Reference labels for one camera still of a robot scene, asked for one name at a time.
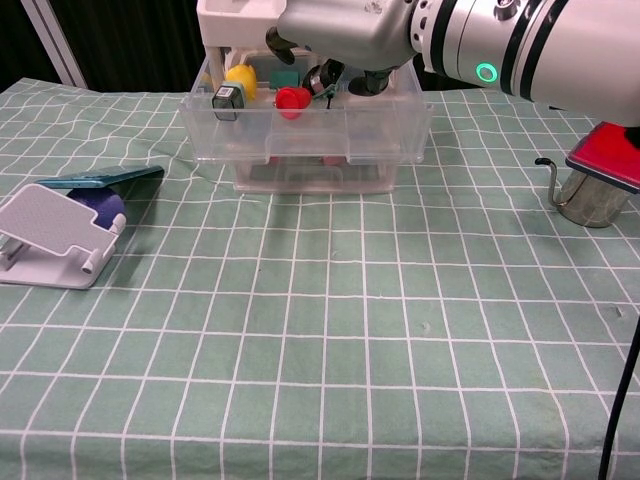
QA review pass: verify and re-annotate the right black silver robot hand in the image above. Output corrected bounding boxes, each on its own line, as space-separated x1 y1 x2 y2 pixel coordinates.
264 0 420 96

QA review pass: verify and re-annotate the black round object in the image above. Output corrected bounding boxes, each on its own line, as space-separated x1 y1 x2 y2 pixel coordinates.
302 60 347 100

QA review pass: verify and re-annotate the clear drawer with small toys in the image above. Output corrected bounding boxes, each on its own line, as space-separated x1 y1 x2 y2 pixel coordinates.
179 56 435 167

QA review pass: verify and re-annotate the white plastic drawer cabinet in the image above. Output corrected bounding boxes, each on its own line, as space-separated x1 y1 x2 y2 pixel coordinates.
196 0 417 195

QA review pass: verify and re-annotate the clear drawer with red items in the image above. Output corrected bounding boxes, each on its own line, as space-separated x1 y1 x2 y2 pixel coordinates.
233 161 399 194

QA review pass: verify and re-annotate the green block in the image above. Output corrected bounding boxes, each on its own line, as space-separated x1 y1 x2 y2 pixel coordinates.
270 69 302 91

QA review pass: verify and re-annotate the red plastic toy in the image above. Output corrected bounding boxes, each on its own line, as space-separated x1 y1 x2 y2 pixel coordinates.
275 86 313 121

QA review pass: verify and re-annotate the yellow plastic toy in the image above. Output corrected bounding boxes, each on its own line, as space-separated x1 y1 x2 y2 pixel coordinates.
224 64 259 99

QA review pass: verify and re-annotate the teal smartphone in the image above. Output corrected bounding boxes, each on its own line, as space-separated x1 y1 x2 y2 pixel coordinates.
35 165 166 191

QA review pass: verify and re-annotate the red pad with blue rim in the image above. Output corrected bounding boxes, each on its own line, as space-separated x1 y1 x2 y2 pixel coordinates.
564 121 640 194

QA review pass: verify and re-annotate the steel cup with spout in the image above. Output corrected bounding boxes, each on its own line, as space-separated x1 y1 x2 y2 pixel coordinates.
534 157 633 230

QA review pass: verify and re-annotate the dark blue ball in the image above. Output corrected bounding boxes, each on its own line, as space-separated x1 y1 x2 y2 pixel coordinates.
67 186 128 232

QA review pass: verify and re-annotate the green checked tablecloth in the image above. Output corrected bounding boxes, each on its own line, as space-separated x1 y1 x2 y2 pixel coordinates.
0 79 640 480

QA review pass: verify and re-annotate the white folding phone stand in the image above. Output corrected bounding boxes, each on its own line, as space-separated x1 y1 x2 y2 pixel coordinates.
0 183 127 291

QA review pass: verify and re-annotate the white frame post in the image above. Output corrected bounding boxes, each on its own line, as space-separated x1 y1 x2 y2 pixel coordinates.
18 0 87 87

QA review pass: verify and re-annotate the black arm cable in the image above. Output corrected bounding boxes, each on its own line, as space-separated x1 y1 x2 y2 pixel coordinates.
597 127 640 480

